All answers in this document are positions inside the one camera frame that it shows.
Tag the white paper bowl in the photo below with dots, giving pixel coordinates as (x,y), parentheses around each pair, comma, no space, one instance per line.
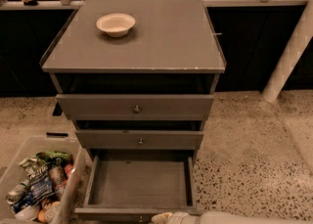
(115,25)

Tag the grey top drawer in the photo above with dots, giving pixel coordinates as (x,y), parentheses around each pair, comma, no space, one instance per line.
(135,107)

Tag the green snack bag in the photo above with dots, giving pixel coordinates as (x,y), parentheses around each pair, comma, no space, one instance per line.
(57,158)

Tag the white diagonal pole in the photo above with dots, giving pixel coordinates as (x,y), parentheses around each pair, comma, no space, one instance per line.
(300,37)

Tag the silver can in bin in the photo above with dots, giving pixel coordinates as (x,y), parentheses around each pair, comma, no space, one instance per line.
(18,192)

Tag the grey open bottom drawer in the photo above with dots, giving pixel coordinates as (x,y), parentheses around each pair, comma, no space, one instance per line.
(131,186)

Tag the clear plastic storage bin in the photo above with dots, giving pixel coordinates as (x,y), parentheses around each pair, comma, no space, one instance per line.
(57,208)

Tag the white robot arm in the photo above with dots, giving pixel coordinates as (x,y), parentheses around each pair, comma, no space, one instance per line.
(216,217)

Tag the grey drawer cabinet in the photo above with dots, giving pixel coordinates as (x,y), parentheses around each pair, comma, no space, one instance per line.
(171,50)

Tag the grey middle drawer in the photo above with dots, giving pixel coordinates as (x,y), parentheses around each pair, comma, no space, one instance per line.
(139,139)

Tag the dark blue chip bag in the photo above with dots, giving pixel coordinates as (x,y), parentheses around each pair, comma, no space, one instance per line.
(40,187)

